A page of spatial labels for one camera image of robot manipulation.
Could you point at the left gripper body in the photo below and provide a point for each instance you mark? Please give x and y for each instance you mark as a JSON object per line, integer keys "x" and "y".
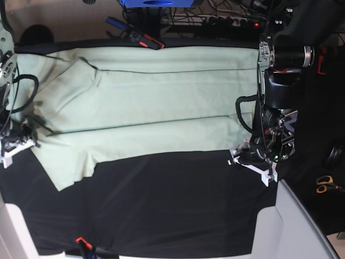
{"x": 273, "y": 149}

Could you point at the grey white furniture right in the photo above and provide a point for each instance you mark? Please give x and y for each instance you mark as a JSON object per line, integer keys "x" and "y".
{"x": 287, "y": 230}

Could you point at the white power strip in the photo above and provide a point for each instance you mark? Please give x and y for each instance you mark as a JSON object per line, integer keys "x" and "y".
{"x": 225, "y": 21}

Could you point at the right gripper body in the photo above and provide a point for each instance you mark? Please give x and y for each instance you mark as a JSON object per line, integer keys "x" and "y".
{"x": 19, "y": 133}

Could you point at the blue handle tool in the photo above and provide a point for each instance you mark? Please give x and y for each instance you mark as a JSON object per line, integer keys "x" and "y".
{"x": 116, "y": 23}

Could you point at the orange handled scissors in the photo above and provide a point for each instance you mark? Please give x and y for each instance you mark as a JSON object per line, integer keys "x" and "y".
{"x": 326, "y": 184}

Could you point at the red clamp right edge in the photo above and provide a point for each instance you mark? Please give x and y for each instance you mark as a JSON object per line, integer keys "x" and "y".
{"x": 321, "y": 70}

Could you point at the pale green T-shirt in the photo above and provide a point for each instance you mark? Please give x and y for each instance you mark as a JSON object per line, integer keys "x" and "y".
{"x": 104, "y": 104}

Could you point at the red black clamp top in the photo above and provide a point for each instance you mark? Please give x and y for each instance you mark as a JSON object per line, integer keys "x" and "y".
{"x": 146, "y": 41}

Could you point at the black round object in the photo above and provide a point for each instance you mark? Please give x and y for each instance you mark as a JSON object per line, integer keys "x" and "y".
{"x": 334, "y": 157}

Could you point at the red black clamp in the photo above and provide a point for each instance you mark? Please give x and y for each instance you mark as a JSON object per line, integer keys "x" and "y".
{"x": 90, "y": 252}
{"x": 146, "y": 41}

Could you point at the white furniture left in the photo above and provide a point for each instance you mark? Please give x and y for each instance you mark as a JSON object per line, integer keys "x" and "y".
{"x": 16, "y": 241}

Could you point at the black table cloth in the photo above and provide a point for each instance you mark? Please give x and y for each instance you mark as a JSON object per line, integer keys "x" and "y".
{"x": 166, "y": 205}

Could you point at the blue box top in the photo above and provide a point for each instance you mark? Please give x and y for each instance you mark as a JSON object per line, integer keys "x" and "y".
{"x": 161, "y": 3}

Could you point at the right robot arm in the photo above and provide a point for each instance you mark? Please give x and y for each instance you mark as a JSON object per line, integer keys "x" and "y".
{"x": 10, "y": 77}

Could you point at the red black clamp bottom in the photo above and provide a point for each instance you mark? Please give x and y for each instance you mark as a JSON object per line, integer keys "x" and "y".
{"x": 90, "y": 252}

